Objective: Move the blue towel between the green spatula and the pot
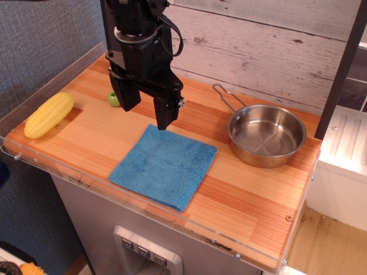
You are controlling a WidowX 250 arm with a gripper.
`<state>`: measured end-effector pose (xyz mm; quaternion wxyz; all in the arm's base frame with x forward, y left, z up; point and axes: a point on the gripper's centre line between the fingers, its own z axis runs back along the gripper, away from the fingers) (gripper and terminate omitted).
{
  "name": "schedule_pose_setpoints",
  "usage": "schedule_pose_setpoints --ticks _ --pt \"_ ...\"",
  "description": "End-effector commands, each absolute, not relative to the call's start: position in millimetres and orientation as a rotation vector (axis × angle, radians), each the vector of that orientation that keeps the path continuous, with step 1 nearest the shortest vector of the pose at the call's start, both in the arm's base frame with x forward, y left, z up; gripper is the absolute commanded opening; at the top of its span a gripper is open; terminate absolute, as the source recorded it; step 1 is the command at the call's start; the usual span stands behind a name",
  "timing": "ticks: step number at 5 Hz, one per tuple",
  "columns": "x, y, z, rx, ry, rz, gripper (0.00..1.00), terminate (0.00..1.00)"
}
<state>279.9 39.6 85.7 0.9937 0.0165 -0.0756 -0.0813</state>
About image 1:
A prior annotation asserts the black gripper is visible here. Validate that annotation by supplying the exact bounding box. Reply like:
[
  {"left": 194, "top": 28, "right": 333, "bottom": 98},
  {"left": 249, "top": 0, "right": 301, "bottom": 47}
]
[{"left": 106, "top": 27, "right": 184, "bottom": 131}]

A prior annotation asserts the blue towel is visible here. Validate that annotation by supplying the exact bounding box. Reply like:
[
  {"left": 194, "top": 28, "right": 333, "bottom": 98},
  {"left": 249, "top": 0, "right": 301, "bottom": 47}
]
[{"left": 108, "top": 125, "right": 217, "bottom": 213}]

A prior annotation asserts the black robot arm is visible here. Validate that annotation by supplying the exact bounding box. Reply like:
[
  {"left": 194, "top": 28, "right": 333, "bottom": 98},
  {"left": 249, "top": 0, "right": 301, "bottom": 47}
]
[{"left": 106, "top": 1, "right": 184, "bottom": 130}]

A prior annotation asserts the yellow toy corn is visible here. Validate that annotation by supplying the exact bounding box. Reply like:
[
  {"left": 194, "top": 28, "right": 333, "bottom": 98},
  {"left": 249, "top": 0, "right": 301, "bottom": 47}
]
[{"left": 24, "top": 92, "right": 74, "bottom": 139}]

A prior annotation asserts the grey toy fridge cabinet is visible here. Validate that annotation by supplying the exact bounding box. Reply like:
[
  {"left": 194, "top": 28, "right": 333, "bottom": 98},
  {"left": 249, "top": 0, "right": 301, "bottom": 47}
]
[{"left": 52, "top": 176, "right": 262, "bottom": 274}]

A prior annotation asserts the silver dispenser panel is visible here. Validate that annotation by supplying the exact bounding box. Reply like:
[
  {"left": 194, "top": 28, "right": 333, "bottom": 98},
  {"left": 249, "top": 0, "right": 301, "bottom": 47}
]
[{"left": 114, "top": 225, "right": 184, "bottom": 274}]

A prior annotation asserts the orange toy on floor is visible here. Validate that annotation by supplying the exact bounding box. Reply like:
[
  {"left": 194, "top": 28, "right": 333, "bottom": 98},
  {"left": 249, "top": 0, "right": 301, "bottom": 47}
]
[{"left": 1, "top": 261, "right": 45, "bottom": 275}]

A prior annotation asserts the white toy sink unit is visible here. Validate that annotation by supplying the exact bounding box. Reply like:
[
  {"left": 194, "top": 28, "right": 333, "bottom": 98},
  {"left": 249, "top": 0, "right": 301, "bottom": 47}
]
[{"left": 305, "top": 42, "right": 367, "bottom": 233}]

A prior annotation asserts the green handled grey spatula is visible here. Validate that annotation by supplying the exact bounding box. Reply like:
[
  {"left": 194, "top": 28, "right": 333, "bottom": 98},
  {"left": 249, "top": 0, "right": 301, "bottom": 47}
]
[{"left": 107, "top": 91, "right": 120, "bottom": 107}]

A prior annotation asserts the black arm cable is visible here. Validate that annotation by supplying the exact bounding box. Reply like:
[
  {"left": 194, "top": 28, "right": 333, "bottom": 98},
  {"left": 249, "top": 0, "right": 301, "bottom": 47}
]
[{"left": 158, "top": 14, "right": 184, "bottom": 58}]

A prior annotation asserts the dark left post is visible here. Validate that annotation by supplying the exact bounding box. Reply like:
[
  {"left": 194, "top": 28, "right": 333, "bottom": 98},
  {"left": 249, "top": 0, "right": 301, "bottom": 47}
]
[{"left": 100, "top": 0, "right": 120, "bottom": 51}]

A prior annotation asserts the dark post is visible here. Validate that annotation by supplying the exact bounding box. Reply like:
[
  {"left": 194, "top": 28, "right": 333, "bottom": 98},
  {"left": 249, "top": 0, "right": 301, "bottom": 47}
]
[
  {"left": 314, "top": 0, "right": 366, "bottom": 140},
  {"left": 100, "top": 0, "right": 120, "bottom": 51}
]

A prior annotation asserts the steel pot with handle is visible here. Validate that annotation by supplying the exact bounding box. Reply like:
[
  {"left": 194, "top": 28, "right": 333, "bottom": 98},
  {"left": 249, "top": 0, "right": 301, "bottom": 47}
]
[{"left": 212, "top": 83, "right": 307, "bottom": 168}]

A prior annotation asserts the dark right post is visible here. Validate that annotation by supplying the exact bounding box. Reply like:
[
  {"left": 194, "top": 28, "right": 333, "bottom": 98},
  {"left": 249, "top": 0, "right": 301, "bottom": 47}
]
[{"left": 314, "top": 0, "right": 366, "bottom": 140}]

